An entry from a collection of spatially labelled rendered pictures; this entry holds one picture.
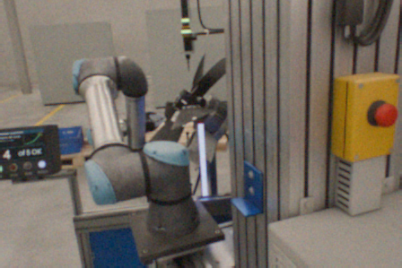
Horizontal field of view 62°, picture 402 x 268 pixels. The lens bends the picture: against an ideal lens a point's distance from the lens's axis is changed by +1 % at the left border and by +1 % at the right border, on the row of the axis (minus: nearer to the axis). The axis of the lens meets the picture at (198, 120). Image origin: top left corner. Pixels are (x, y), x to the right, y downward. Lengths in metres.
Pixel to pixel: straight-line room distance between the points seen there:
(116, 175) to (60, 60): 8.19
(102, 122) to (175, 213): 0.32
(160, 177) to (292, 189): 0.37
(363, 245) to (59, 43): 8.63
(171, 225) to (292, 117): 0.48
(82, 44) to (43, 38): 0.89
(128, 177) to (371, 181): 0.52
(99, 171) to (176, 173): 0.19
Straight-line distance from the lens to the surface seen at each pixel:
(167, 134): 1.76
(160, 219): 0.92
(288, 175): 0.59
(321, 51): 0.57
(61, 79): 9.01
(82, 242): 1.57
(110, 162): 0.85
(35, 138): 1.37
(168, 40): 7.10
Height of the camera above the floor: 1.55
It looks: 15 degrees down
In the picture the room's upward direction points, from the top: 4 degrees counter-clockwise
